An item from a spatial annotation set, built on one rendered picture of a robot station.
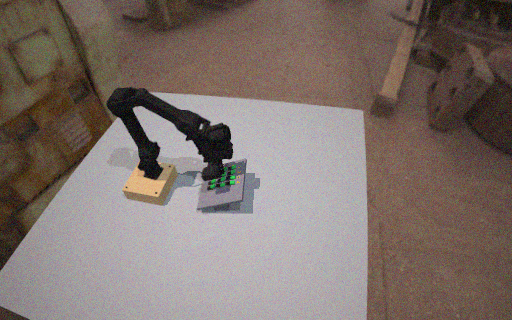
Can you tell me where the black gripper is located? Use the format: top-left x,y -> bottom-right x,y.
197,144 -> 224,181

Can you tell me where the grey switch panel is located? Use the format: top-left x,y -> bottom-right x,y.
197,158 -> 247,211

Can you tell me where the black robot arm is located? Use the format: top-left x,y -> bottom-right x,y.
106,87 -> 233,180

